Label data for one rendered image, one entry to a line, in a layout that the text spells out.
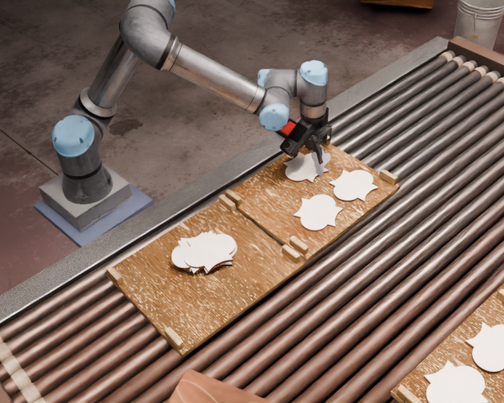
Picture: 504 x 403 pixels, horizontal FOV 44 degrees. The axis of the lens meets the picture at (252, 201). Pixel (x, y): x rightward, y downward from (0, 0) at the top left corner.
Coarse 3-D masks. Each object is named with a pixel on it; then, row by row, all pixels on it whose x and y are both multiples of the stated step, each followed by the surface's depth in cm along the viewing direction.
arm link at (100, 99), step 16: (144, 0) 156; (160, 0) 159; (112, 48) 171; (112, 64) 171; (128, 64) 170; (96, 80) 177; (112, 80) 174; (128, 80) 177; (80, 96) 182; (96, 96) 179; (112, 96) 179; (80, 112) 182; (96, 112) 181; (112, 112) 185
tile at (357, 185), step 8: (344, 176) 189; (352, 176) 189; (360, 176) 189; (368, 176) 189; (336, 184) 187; (344, 184) 186; (352, 184) 186; (360, 184) 186; (368, 184) 186; (336, 192) 184; (344, 192) 184; (352, 192) 184; (360, 192) 184; (368, 192) 184; (344, 200) 182; (352, 200) 182; (360, 200) 182
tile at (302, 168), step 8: (296, 160) 195; (304, 160) 195; (312, 160) 195; (288, 168) 193; (296, 168) 192; (304, 168) 192; (312, 168) 192; (288, 176) 190; (296, 176) 190; (304, 176) 190; (312, 176) 190
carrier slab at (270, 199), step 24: (264, 168) 194; (336, 168) 193; (360, 168) 193; (240, 192) 187; (264, 192) 186; (288, 192) 186; (312, 192) 186; (384, 192) 185; (264, 216) 179; (288, 216) 179; (360, 216) 178; (288, 240) 172; (312, 240) 172
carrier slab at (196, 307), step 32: (192, 224) 178; (224, 224) 178; (160, 256) 170; (256, 256) 169; (128, 288) 163; (160, 288) 162; (192, 288) 162; (224, 288) 161; (256, 288) 161; (160, 320) 155; (192, 320) 155; (224, 320) 154
